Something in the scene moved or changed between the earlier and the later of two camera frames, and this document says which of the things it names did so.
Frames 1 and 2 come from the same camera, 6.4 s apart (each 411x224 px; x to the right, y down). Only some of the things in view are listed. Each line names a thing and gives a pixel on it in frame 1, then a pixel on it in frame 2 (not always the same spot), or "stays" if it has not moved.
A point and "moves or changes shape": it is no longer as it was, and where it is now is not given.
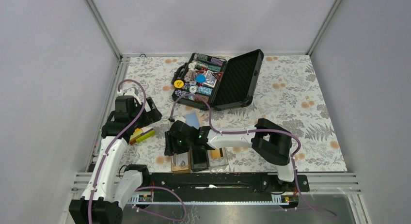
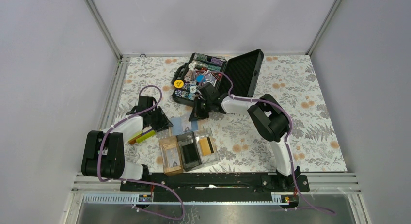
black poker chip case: (211, 83) stays
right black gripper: (171, 148) to (197, 114)
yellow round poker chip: (179, 84) stays
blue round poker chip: (200, 78) stays
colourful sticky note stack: (141, 134) stays
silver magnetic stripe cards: (182, 159) to (173, 158)
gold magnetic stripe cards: (217, 153) moves or changes shape
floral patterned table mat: (289, 92) stays
